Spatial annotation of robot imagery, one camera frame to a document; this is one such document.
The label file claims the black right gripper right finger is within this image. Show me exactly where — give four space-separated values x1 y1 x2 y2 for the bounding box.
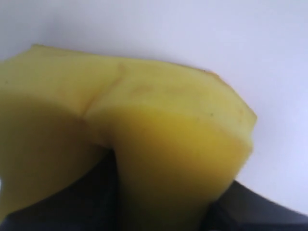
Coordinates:
201 181 308 231

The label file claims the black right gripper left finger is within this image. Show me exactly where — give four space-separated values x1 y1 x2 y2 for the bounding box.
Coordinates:
0 150 118 231

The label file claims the yellow sponge block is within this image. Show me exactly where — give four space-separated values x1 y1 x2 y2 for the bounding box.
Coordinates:
0 45 257 231

